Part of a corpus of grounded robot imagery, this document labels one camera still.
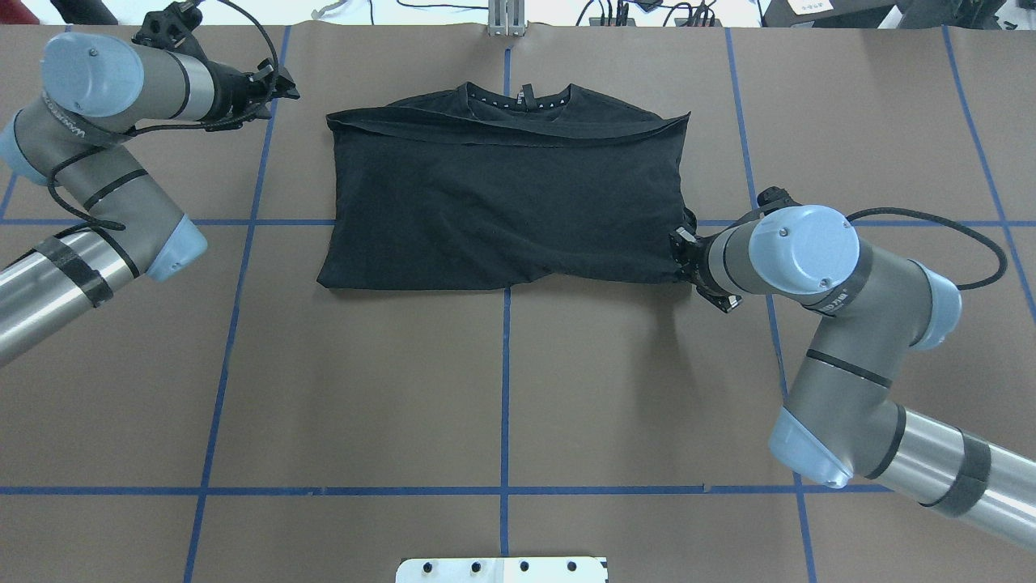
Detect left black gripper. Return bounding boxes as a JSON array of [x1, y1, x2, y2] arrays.
[[212, 60, 300, 122]]

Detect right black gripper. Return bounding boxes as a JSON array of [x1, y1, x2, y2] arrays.
[[669, 228, 741, 313]]

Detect black printed t-shirt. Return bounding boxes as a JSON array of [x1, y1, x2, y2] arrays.
[[317, 83, 693, 291]]

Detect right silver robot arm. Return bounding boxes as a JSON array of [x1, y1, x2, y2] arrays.
[[669, 202, 1035, 551]]

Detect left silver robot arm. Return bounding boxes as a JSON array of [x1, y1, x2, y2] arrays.
[[1, 23, 299, 365]]

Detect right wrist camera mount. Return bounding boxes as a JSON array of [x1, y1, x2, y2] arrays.
[[756, 187, 802, 215]]

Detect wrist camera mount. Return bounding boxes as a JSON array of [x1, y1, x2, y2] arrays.
[[132, 1, 203, 49], [756, 187, 802, 215]]

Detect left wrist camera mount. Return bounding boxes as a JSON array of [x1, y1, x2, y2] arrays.
[[132, 1, 203, 49]]

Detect aluminium frame post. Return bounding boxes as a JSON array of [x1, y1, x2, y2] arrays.
[[487, 0, 528, 37]]

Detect white mast base plate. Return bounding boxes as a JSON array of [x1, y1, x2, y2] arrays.
[[395, 555, 609, 582]]

